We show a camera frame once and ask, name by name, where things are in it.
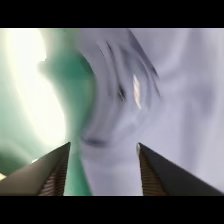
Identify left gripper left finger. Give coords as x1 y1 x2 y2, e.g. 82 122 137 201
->
0 141 72 197

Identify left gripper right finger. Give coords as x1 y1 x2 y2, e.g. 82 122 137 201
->
136 142 224 197

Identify purple T-shirt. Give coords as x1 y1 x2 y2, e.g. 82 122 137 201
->
77 28 224 197

